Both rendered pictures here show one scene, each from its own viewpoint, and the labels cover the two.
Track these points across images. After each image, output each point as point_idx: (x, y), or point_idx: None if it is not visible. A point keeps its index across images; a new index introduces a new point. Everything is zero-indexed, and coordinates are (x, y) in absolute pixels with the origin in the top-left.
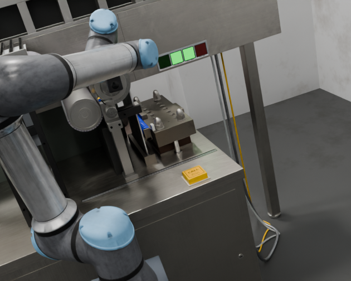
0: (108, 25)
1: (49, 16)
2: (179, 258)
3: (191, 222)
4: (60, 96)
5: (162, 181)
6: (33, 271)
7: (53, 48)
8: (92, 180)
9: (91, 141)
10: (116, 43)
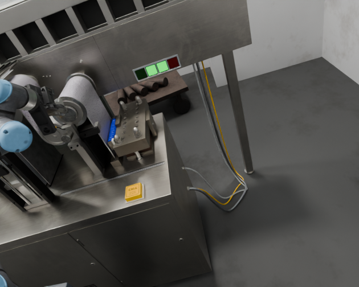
0: None
1: (41, 38)
2: (130, 241)
3: (135, 222)
4: None
5: (113, 189)
6: (20, 246)
7: (45, 66)
8: (77, 172)
9: None
10: None
